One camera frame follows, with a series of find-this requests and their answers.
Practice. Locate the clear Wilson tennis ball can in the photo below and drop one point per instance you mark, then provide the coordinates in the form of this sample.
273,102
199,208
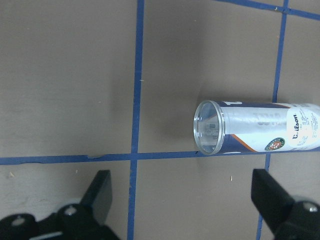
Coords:
229,127

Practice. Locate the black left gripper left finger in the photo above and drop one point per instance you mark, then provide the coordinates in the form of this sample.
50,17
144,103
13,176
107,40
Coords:
98,196

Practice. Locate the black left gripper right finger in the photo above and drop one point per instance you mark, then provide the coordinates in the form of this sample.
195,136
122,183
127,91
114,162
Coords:
273,202

